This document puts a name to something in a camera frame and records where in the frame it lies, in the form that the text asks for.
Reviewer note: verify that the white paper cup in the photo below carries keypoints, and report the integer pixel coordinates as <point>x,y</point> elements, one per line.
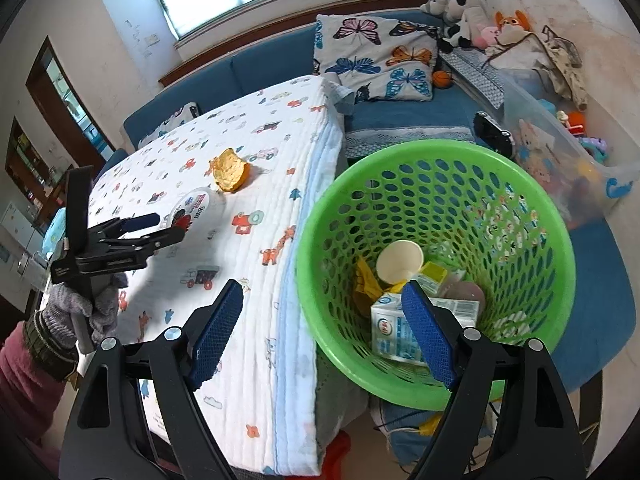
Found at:
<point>397,262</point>

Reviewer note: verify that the small white printed pillow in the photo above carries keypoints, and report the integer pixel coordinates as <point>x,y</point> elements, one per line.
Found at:
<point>167,125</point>

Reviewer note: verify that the pink plush toy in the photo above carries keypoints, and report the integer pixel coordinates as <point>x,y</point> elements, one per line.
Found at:
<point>487,36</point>

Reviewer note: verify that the dark wooden cabinet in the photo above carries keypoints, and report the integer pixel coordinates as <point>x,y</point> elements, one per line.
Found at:
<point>45,125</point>

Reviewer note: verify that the white red printed plastic cup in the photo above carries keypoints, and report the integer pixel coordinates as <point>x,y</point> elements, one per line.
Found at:
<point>200,205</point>

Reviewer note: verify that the white printed blanket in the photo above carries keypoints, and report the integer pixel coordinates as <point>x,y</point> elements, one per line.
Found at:
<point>260,160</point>

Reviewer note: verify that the blue sofa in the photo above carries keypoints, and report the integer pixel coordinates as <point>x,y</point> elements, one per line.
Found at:
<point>260,67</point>

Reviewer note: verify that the orange plastic toy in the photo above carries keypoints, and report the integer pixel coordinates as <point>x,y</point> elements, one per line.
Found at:
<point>575,122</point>

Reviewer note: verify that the yellow snack packet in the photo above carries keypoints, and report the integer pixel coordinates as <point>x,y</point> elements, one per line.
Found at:
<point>367,285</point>

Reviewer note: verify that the crumpled golden paper wrapper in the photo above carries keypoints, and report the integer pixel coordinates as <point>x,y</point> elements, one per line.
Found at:
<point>230,170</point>

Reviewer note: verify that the black plastic object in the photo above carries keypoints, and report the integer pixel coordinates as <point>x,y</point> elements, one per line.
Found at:
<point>492,132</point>

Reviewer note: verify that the butterfly print pillow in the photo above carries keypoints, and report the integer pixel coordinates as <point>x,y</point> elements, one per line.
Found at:
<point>375,60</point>

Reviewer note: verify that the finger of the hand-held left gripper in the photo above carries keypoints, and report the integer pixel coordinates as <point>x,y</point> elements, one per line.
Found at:
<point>142,221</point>
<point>167,237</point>

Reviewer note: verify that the white blue milk carton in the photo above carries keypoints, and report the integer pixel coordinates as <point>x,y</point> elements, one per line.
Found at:
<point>395,335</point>

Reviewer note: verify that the clear plastic storage box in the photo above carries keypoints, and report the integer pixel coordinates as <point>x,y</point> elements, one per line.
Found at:
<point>550,160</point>

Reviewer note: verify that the green plastic basket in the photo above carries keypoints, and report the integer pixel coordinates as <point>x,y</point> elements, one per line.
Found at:
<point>340,200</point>

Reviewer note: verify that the orange fox plush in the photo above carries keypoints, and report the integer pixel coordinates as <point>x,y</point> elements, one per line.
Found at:
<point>512,25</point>

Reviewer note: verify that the grey patterned cloth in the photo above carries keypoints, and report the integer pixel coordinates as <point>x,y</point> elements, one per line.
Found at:
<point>472,77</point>

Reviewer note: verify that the person's left forearm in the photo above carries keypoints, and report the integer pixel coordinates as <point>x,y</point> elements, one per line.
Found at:
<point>25,385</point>

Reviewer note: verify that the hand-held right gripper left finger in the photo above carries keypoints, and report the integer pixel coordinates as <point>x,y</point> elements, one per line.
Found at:
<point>220,330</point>

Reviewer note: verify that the brown round disc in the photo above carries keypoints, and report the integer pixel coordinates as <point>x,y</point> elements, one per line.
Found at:
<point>465,297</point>

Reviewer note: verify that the person's left hand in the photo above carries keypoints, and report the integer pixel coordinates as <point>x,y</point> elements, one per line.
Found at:
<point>60,310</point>

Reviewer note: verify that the small orange ball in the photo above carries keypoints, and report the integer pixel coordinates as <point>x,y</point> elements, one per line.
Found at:
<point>442,78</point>

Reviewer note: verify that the black white cow plush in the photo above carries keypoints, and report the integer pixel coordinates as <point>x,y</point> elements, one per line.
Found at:
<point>462,15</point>

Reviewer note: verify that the grey plush toy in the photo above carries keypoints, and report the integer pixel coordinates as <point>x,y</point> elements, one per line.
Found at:
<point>434,4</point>

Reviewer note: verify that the yellow green drink carton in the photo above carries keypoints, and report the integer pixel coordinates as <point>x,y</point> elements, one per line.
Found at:
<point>432,275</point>

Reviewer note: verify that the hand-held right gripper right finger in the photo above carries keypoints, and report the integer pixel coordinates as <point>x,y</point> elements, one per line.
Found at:
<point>425,335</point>

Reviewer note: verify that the teal cloth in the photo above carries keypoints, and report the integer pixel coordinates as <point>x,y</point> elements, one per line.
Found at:
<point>55,230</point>

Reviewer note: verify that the purple plastic toy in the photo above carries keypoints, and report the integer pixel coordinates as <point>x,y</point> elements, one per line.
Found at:
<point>595,147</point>

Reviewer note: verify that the red plastic stool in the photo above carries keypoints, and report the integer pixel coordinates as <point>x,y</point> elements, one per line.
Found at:
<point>336,457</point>

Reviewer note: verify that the beige printed cloth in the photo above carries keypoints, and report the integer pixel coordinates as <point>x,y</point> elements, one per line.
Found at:
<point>560,60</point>

